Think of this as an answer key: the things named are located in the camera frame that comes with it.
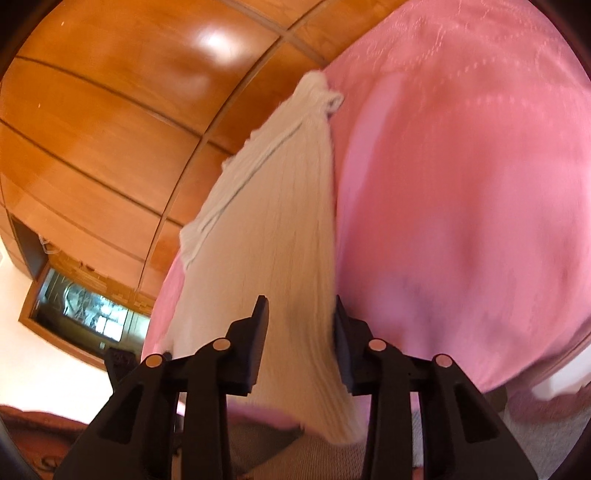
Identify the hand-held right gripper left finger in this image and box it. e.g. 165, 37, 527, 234
53, 295, 270, 480

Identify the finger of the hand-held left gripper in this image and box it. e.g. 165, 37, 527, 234
104, 347, 140, 386

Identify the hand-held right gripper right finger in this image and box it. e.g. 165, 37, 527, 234
333, 295, 539, 480

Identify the cream knit sweater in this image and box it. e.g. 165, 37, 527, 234
164, 71, 366, 446

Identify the dark glass cabinet door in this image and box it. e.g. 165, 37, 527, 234
18, 216, 156, 371

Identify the red rug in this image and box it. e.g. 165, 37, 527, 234
0, 405, 100, 480

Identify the pink blanket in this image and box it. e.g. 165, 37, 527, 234
141, 0, 591, 431

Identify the wooden wardrobe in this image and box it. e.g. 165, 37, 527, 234
0, 0, 413, 306

